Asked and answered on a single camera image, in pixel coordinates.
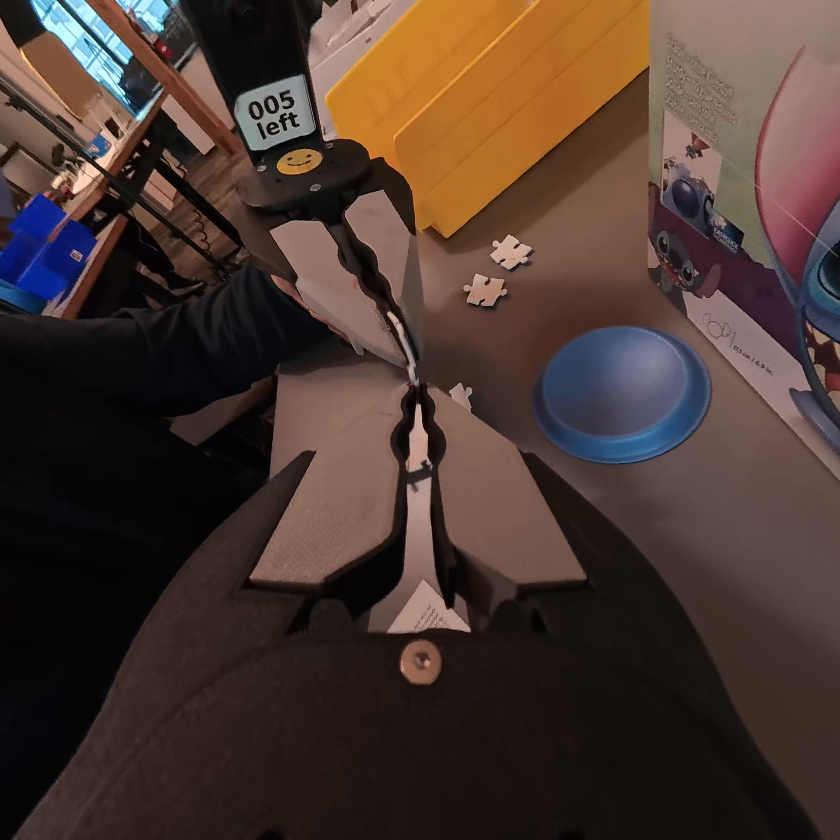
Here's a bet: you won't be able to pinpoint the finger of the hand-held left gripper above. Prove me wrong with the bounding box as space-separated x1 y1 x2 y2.
343 190 425 360
269 220 421 368

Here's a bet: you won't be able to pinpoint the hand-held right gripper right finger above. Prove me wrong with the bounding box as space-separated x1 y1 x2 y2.
419 384 587 608

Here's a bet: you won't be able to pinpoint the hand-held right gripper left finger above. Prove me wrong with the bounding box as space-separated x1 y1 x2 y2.
249 384 421 618

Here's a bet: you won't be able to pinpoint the assembled white puzzle pieces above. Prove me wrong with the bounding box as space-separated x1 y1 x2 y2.
403 382 475 490

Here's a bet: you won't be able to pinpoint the person's left forearm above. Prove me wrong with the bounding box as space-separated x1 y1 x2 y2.
0 262 336 421

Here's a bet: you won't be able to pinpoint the white puzzle piece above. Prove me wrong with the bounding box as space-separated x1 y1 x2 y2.
386 310 422 385
489 234 534 270
462 273 508 306

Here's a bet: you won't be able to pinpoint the white printed puzzle bag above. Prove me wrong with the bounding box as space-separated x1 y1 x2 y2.
387 581 470 634

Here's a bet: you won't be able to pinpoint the cartoon print puzzle box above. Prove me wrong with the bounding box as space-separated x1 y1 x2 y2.
646 0 840 476

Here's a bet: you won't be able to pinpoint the person's left hand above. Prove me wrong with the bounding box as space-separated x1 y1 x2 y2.
271 274 350 343

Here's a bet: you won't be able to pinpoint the wooden desk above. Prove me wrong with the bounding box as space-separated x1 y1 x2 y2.
0 0 244 319

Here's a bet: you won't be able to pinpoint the yellow plastic bin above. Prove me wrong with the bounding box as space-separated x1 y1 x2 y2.
325 0 546 231

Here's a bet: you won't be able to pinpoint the blue round plastic stand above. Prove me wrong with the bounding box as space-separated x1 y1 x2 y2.
532 326 713 465

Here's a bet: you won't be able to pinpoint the glass window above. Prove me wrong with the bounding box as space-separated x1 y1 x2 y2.
29 0 181 67

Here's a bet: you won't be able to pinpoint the blue storage bin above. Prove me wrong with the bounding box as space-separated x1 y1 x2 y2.
0 193 99 309

